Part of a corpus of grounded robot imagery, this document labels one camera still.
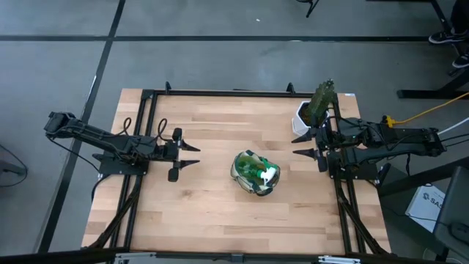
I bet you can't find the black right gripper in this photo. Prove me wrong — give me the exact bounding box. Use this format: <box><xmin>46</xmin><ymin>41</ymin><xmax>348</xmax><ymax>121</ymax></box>
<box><xmin>292</xmin><ymin>124</ymin><xmax>344</xmax><ymax>173</ymax></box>

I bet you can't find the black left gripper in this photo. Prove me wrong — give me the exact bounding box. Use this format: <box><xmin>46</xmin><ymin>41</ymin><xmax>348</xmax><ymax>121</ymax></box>
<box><xmin>158</xmin><ymin>128</ymin><xmax>202</xmax><ymax>183</ymax></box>

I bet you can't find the cream and green gardening bag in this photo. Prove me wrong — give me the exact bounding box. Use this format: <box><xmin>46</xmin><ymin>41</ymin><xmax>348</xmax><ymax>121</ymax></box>
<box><xmin>229</xmin><ymin>149</ymin><xmax>281</xmax><ymax>197</ymax></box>

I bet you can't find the green plastic spray bottle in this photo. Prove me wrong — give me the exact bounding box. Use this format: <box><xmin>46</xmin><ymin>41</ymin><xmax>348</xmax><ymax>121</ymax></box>
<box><xmin>243</xmin><ymin>155</ymin><xmax>280</xmax><ymax>186</ymax></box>

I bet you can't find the white hexagonal plant pot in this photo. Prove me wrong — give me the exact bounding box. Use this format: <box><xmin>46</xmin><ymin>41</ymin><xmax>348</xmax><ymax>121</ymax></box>
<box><xmin>291</xmin><ymin>100</ymin><xmax>330</xmax><ymax>137</ymax></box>

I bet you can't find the green cactus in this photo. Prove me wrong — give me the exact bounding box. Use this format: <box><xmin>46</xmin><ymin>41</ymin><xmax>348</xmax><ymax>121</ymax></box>
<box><xmin>306</xmin><ymin>78</ymin><xmax>336</xmax><ymax>128</ymax></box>

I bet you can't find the black desk base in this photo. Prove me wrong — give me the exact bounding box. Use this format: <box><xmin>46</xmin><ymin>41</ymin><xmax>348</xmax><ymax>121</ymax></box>
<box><xmin>397</xmin><ymin>69</ymin><xmax>469</xmax><ymax>100</ymax></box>

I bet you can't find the white printed box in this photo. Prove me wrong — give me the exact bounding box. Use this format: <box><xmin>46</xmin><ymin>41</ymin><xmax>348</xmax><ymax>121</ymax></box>
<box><xmin>405</xmin><ymin>185</ymin><xmax>446</xmax><ymax>234</ymax></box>

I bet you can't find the black chair base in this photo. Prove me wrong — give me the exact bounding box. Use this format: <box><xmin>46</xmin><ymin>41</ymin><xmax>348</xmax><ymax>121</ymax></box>
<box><xmin>295</xmin><ymin>0</ymin><xmax>320</xmax><ymax>18</ymax></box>

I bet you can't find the dark office chair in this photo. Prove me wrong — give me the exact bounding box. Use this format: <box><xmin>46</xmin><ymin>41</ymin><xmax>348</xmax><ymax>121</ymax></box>
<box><xmin>433</xmin><ymin>164</ymin><xmax>469</xmax><ymax>254</ymax></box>

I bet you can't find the person's shoe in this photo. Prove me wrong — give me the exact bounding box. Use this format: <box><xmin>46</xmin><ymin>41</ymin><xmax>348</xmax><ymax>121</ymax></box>
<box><xmin>429</xmin><ymin>29</ymin><xmax>468</xmax><ymax>43</ymax></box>
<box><xmin>451</xmin><ymin>54</ymin><xmax>469</xmax><ymax>70</ymax></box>

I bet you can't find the grey chair base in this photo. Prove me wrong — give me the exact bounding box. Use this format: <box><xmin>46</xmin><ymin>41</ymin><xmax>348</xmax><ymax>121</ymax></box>
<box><xmin>0</xmin><ymin>144</ymin><xmax>29</xmax><ymax>188</ymax></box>

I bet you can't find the person's leg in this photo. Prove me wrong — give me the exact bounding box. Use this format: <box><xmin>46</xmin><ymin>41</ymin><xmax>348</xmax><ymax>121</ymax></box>
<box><xmin>452</xmin><ymin>0</ymin><xmax>469</xmax><ymax>34</ymax></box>

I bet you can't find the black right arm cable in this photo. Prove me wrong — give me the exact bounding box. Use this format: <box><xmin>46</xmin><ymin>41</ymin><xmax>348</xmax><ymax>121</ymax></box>
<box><xmin>322</xmin><ymin>115</ymin><xmax>367</xmax><ymax>135</ymax></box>

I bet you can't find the black aluminium table frame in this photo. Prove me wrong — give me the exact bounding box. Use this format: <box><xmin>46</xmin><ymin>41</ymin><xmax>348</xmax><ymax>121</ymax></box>
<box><xmin>87</xmin><ymin>81</ymin><xmax>390</xmax><ymax>257</ymax></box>

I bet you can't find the black floor cable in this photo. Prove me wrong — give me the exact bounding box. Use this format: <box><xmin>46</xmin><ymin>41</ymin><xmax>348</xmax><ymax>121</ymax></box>
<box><xmin>380</xmin><ymin>132</ymin><xmax>469</xmax><ymax>177</ymax></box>

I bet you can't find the yellow power cable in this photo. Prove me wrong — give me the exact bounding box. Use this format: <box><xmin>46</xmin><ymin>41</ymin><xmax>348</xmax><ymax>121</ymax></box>
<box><xmin>383</xmin><ymin>91</ymin><xmax>469</xmax><ymax>128</ymax></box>

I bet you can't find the white hanging cable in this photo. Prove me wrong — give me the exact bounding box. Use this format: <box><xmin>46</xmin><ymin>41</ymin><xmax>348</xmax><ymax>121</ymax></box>
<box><xmin>437</xmin><ymin>117</ymin><xmax>469</xmax><ymax>136</ymax></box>

